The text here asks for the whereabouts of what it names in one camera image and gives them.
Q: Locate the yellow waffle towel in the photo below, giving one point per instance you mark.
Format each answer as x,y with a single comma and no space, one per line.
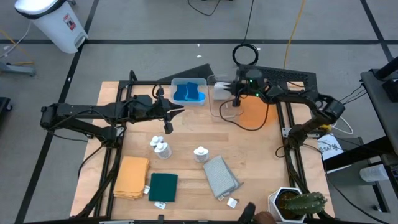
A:
132,177

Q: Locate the grey floor stand foot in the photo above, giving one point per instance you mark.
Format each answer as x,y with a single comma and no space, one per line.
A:
18,69

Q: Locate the black aluminium table frame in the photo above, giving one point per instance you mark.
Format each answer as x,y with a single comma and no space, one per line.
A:
140,82

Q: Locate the black handheld device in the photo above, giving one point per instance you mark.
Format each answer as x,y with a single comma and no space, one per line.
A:
247,213

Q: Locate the clear plastic bin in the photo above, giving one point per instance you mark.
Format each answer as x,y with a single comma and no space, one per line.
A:
231,110

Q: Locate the black desk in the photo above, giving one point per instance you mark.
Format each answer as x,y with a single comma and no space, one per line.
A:
379,99

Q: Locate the grey cylinder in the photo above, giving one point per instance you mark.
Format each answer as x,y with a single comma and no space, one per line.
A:
373,173

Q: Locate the white printed bag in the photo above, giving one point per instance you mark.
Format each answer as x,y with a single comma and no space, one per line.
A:
329,147

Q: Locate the person's hand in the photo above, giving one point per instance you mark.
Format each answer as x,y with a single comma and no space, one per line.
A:
264,217

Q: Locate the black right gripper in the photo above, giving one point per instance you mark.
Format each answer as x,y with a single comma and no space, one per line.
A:
252,87

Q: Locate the white hexagonal plant pot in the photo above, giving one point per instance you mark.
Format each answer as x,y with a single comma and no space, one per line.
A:
272,202

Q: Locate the orange plastic bin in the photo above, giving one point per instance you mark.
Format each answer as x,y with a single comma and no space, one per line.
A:
258,115

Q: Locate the dark green cloth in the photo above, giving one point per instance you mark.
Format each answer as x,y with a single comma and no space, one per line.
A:
163,186

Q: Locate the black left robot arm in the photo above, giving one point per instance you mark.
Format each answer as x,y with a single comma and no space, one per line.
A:
93,113

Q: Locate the wide white jar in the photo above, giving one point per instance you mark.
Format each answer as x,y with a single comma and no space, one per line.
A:
201,154

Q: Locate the frosted white plastic bin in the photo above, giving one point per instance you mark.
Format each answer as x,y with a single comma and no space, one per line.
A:
173,81

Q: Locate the white trash can black rim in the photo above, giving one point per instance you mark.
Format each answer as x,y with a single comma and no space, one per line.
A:
53,25

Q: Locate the green cactus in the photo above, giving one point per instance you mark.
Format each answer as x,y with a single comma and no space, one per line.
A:
306,203

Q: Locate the clear bottle white flip cap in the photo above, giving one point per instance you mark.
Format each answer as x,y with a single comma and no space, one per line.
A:
162,150

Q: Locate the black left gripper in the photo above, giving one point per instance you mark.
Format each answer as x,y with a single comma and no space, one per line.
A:
155,109

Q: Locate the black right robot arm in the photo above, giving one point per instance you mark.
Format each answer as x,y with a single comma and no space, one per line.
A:
298,99

